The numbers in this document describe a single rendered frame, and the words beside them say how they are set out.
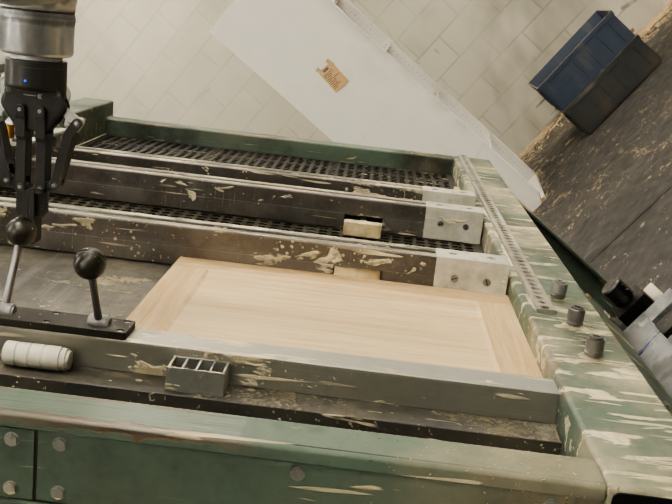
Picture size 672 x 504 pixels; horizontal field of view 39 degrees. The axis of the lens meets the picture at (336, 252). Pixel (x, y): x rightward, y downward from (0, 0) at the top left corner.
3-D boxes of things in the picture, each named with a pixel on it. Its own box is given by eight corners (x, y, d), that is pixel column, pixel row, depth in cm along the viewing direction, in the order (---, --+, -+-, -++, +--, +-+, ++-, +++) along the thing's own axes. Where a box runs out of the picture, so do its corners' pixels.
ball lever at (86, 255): (111, 342, 117) (99, 265, 107) (80, 338, 117) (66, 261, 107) (119, 319, 119) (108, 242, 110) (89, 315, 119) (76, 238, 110)
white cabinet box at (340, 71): (546, 199, 538) (274, -51, 513) (475, 269, 556) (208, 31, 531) (537, 174, 596) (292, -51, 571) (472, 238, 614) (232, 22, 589)
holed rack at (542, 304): (556, 314, 142) (556, 310, 142) (536, 312, 142) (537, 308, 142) (466, 157, 302) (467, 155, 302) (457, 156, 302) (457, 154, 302)
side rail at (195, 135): (449, 193, 297) (454, 159, 295) (104, 153, 300) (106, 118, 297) (448, 189, 305) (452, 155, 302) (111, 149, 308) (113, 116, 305)
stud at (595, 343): (604, 361, 124) (608, 340, 123) (585, 359, 124) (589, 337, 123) (599, 354, 126) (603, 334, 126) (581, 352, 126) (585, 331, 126)
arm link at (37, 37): (15, 7, 121) (14, 54, 123) (-14, 6, 113) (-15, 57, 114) (85, 14, 121) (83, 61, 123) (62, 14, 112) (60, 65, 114)
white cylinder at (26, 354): (0, 368, 113) (65, 376, 113) (0, 344, 112) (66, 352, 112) (9, 359, 116) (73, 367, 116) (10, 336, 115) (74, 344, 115)
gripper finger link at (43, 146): (44, 103, 122) (55, 104, 122) (43, 188, 124) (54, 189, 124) (33, 105, 118) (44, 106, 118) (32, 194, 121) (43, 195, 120)
